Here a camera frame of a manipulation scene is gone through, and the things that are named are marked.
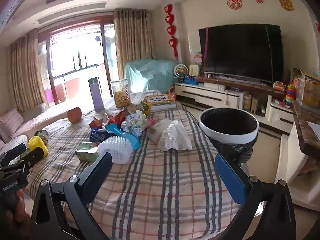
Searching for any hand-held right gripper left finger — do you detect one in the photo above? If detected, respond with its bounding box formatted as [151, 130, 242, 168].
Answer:
[31, 151, 113, 240]

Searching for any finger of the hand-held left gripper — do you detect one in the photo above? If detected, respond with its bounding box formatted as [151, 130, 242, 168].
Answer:
[0, 144, 27, 167]
[7, 147, 45, 175]

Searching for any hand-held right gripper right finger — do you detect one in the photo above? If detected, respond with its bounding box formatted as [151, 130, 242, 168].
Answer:
[214, 152, 297, 240]

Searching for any green snack packet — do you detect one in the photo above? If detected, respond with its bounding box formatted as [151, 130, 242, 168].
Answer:
[75, 142, 100, 162]

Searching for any white foam fruit net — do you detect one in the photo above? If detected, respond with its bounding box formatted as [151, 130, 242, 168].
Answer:
[97, 136, 133, 164]

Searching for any dark blue snack packet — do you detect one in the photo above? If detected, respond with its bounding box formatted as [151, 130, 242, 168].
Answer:
[89, 129, 113, 143]

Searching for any blue blister pack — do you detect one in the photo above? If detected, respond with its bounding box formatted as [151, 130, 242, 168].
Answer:
[106, 124, 141, 150]

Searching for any small red snack bag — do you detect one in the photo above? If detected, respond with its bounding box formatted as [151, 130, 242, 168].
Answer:
[104, 112, 117, 125]

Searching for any printed paper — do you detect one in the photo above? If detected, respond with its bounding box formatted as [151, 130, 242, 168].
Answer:
[121, 111, 150, 137]

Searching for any tall red snack bag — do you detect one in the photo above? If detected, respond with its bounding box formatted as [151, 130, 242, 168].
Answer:
[111, 107, 129, 125]

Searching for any white plastic bag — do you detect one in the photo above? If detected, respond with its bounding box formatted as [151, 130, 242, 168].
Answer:
[157, 120, 193, 152]

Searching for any yellow snack bag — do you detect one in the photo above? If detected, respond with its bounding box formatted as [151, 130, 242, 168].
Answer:
[141, 100, 152, 114]

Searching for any white trash bin black liner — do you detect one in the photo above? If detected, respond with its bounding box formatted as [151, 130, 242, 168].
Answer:
[200, 108, 258, 167]

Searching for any person's left hand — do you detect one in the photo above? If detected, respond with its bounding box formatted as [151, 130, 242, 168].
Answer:
[4, 189, 33, 233]

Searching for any printed drink can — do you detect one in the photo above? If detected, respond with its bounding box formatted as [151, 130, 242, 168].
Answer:
[34, 129, 49, 143]

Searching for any pink striped cushion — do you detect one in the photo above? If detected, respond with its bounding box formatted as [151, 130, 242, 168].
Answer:
[0, 111, 24, 135]

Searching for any light pink sofa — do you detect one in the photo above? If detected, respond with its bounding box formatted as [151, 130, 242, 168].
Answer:
[0, 102, 68, 153]

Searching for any red apple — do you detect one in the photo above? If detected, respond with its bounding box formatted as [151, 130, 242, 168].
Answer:
[66, 107, 82, 124]

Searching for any plaid blanket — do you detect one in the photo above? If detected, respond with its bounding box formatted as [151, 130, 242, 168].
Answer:
[24, 91, 254, 240]

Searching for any purple water bottle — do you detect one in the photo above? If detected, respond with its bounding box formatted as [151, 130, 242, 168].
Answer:
[88, 77, 105, 112]

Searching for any beige curtain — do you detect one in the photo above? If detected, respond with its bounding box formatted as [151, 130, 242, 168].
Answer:
[10, 29, 47, 113]
[113, 8, 156, 79]

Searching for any clear cookie jar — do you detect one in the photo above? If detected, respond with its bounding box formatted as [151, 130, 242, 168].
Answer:
[110, 79, 132, 108]

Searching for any white television cabinet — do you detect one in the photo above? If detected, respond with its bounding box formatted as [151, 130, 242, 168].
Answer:
[174, 76, 297, 133]

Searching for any marble side counter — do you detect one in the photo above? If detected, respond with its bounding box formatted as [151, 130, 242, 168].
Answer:
[291, 100, 320, 158]

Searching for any colourful flat box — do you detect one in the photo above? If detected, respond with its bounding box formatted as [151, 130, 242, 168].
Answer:
[144, 93, 177, 112]

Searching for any stacking rings toy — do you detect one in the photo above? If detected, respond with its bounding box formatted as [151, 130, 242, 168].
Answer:
[285, 84, 296, 102]

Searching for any balcony glass door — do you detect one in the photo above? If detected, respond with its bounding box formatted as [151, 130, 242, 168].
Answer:
[37, 15, 115, 105]

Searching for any teal covered furniture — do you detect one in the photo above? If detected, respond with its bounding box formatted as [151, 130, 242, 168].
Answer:
[124, 59, 179, 94]

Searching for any colourful picture box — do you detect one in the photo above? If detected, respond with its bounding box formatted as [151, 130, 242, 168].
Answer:
[296, 73, 320, 110]

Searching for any ferris wheel toy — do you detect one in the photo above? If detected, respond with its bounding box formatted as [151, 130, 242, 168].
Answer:
[173, 64, 187, 82]

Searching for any black television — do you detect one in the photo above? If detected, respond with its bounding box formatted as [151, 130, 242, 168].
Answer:
[199, 24, 284, 83]

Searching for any thin pink stick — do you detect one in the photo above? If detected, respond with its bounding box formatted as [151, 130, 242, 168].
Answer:
[204, 27, 209, 67]

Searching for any red heart hanging decoration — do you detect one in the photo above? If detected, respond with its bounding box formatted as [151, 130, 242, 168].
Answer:
[164, 4, 179, 60]

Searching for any gold figure wall sticker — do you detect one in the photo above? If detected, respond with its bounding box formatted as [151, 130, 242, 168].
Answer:
[279, 0, 295, 12]

